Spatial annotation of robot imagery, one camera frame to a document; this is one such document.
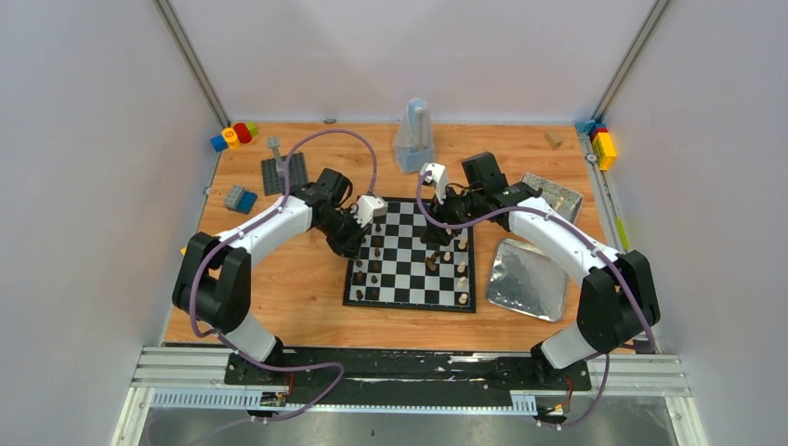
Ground grey lego tower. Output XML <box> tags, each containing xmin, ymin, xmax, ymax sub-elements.
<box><xmin>267</xmin><ymin>137</ymin><xmax>285</xmax><ymax>177</ymax></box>

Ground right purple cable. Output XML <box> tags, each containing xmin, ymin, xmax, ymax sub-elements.
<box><xmin>415</xmin><ymin>171</ymin><xmax>658</xmax><ymax>430</ymax></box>

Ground black white chessboard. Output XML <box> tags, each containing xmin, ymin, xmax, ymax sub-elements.
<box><xmin>343</xmin><ymin>197</ymin><xmax>476</xmax><ymax>313</ymax></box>

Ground small wooden block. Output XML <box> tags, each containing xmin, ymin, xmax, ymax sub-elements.
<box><xmin>544</xmin><ymin>132</ymin><xmax>563</xmax><ymax>149</ymax></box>

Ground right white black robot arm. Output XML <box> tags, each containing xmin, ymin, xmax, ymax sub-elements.
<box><xmin>417</xmin><ymin>151</ymin><xmax>661</xmax><ymax>388</ymax></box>

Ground purple cable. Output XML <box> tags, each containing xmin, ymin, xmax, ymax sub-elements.
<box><xmin>415</xmin><ymin>171</ymin><xmax>658</xmax><ymax>430</ymax></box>
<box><xmin>188</xmin><ymin>129</ymin><xmax>378</xmax><ymax>425</ymax></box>

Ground stacked lego bricks right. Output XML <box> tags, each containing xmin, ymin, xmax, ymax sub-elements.
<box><xmin>574</xmin><ymin>120</ymin><xmax>617</xmax><ymax>172</ymax></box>

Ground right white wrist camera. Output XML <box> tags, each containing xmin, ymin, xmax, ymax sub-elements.
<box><xmin>419</xmin><ymin>163</ymin><xmax>449</xmax><ymax>204</ymax></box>

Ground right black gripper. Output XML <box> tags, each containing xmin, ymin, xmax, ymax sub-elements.
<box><xmin>421</xmin><ymin>180</ymin><xmax>484</xmax><ymax>246</ymax></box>

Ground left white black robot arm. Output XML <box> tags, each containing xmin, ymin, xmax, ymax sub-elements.
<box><xmin>172</xmin><ymin>168</ymin><xmax>387</xmax><ymax>384</ymax></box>

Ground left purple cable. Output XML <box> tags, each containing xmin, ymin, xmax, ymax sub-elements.
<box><xmin>188</xmin><ymin>129</ymin><xmax>378</xmax><ymax>425</ymax></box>

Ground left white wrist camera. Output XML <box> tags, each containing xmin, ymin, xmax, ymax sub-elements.
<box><xmin>353</xmin><ymin>194</ymin><xmax>387</xmax><ymax>228</ymax></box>

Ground dark fallen chess piece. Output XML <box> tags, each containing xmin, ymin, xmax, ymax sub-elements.
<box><xmin>425</xmin><ymin>256</ymin><xmax>438</xmax><ymax>272</ymax></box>

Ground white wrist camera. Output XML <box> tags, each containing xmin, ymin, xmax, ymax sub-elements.
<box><xmin>419</xmin><ymin>163</ymin><xmax>449</xmax><ymax>204</ymax></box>
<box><xmin>353</xmin><ymin>194</ymin><xmax>387</xmax><ymax>228</ymax></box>

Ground colourful toy blocks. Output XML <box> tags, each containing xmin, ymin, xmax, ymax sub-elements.
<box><xmin>210</xmin><ymin>122</ymin><xmax>259</xmax><ymax>152</ymax></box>

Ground grey lego baseplate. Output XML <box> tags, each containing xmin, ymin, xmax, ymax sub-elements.
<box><xmin>261</xmin><ymin>152</ymin><xmax>309</xmax><ymax>196</ymax></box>

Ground silver metal tray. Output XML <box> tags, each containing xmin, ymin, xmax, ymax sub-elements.
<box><xmin>485</xmin><ymin>238</ymin><xmax>569</xmax><ymax>322</ymax></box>

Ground blue grey lego brick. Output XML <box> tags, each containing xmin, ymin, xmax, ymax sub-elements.
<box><xmin>223</xmin><ymin>185</ymin><xmax>257</xmax><ymax>215</ymax></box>

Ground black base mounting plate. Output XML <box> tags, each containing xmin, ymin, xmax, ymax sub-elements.
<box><xmin>224</xmin><ymin>347</ymin><xmax>592</xmax><ymax>407</ymax></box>

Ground clear plastic container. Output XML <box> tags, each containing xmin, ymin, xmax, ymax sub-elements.
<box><xmin>521</xmin><ymin>173</ymin><xmax>584</xmax><ymax>223</ymax></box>

